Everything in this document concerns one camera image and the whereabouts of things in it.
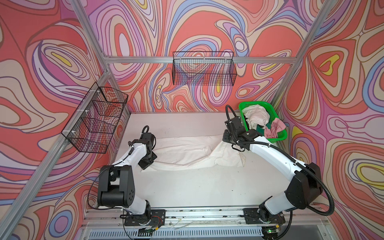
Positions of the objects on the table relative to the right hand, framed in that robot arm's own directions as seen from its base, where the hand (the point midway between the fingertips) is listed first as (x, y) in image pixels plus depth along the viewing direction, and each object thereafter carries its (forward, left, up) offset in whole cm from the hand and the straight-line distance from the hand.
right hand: (229, 138), depth 85 cm
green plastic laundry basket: (+25, -38, -8) cm, 46 cm away
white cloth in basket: (+23, -24, -5) cm, 34 cm away
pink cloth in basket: (+15, -37, -8) cm, 41 cm away
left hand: (-7, +46, -11) cm, 48 cm away
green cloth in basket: (+12, -24, -7) cm, 28 cm away
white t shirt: (0, +26, -15) cm, 30 cm away
